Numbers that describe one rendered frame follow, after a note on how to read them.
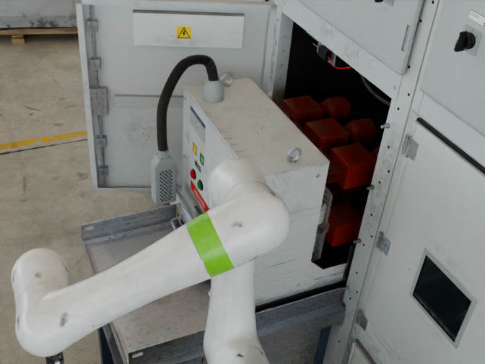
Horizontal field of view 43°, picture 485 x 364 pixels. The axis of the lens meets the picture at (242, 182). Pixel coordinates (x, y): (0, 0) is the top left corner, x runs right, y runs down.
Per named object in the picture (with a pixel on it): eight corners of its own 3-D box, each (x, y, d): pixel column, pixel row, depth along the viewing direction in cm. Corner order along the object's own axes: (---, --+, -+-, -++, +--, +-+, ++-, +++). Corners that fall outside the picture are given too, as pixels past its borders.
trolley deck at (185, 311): (133, 391, 167) (132, 378, 164) (81, 246, 212) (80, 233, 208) (342, 321, 192) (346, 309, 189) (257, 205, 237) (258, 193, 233)
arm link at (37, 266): (63, 232, 124) (5, 241, 120) (71, 275, 114) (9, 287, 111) (69, 281, 132) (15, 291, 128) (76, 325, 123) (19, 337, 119)
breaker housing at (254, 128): (238, 311, 177) (252, 176, 148) (180, 209, 213) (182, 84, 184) (383, 269, 196) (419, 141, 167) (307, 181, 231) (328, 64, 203)
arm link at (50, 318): (201, 247, 121) (180, 210, 114) (219, 289, 112) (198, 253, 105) (32, 330, 119) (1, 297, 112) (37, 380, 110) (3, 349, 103)
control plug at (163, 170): (155, 206, 199) (154, 161, 188) (151, 197, 202) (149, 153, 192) (178, 201, 201) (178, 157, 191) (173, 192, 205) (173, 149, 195)
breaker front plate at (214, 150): (234, 311, 177) (247, 178, 149) (178, 211, 212) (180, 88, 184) (238, 310, 178) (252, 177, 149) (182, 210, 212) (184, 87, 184)
